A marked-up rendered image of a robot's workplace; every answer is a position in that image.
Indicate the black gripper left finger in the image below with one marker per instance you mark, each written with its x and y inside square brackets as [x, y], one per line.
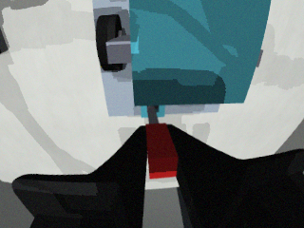
[114, 191]

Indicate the red-headed stop pin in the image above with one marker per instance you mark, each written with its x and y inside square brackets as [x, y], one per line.
[162, 156]

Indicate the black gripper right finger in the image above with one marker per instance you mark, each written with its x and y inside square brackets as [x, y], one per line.
[213, 184]

